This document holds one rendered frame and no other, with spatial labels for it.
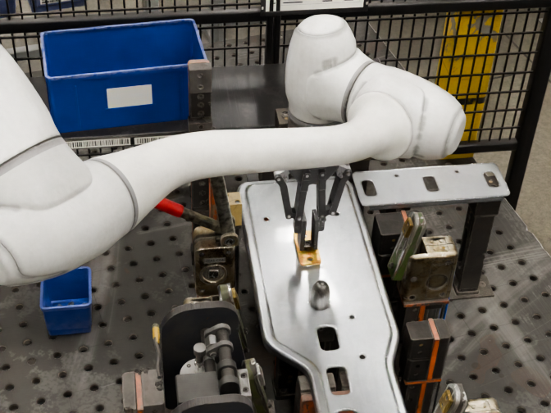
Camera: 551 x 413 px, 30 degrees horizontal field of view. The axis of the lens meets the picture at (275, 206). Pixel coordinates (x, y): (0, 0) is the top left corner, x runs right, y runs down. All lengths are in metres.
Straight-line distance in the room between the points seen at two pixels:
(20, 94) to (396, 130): 0.54
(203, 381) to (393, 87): 0.48
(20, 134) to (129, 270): 1.09
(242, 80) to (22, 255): 1.12
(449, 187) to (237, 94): 0.48
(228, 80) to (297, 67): 0.64
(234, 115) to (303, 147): 0.72
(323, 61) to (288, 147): 0.20
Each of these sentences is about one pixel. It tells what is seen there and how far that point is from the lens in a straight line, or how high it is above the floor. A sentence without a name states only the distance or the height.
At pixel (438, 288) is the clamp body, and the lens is 1.83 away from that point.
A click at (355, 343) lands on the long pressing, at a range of 1.67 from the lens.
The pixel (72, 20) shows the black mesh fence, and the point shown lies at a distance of 2.13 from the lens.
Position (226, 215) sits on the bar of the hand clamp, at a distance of 1.70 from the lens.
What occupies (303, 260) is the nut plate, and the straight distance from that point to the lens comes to 1.78.
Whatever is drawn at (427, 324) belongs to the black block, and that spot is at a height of 0.99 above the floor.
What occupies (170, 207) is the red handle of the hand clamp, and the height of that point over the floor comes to 1.13.
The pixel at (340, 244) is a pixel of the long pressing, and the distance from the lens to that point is 1.83.
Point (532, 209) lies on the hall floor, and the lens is 3.53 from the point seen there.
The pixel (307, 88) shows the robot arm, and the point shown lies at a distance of 1.53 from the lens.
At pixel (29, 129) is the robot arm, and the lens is 1.15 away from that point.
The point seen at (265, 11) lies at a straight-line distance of 2.14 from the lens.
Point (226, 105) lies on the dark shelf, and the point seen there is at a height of 1.03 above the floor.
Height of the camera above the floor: 2.26
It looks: 42 degrees down
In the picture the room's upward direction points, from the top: 3 degrees clockwise
